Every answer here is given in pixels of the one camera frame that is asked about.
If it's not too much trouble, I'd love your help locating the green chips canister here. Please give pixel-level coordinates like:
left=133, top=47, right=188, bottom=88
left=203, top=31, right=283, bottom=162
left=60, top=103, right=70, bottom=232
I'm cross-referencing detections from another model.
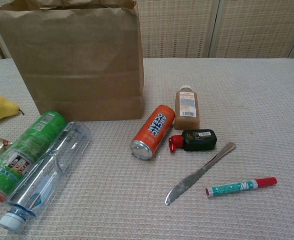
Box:
left=0, top=110, right=68, bottom=203

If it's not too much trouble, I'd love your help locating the black bottle red cap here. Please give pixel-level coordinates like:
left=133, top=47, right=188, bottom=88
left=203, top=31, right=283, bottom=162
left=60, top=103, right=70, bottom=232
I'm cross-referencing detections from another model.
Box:
left=168, top=128, right=217, bottom=154

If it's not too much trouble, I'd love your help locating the orange Arctic Ocean can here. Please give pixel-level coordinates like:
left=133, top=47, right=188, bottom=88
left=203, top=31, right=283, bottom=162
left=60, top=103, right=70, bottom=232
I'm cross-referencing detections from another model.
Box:
left=130, top=104, right=176, bottom=161

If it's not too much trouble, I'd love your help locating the clear plastic water bottle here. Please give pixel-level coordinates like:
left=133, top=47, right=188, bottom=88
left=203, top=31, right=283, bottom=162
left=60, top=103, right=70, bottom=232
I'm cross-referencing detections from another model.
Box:
left=0, top=121, right=91, bottom=231

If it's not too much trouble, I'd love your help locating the metal table knife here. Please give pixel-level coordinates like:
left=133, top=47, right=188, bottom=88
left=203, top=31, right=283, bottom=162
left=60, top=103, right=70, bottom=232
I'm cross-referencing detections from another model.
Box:
left=165, top=141, right=237, bottom=207

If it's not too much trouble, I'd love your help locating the green marker red cap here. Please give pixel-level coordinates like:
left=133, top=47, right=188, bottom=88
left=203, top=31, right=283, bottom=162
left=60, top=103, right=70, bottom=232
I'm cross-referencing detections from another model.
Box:
left=205, top=176, right=277, bottom=198

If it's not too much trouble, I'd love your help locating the brown paper bag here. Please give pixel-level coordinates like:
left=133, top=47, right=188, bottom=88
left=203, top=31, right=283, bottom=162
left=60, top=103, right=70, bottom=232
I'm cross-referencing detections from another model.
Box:
left=0, top=0, right=145, bottom=123

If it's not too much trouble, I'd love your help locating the brown juice bottle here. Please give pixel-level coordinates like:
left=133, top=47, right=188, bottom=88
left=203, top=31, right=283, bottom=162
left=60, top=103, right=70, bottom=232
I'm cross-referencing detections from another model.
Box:
left=174, top=85, right=201, bottom=131

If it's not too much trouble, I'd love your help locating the white woven tablecloth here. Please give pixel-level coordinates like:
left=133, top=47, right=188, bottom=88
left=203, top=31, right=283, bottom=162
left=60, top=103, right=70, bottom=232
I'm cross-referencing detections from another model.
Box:
left=0, top=57, right=294, bottom=240

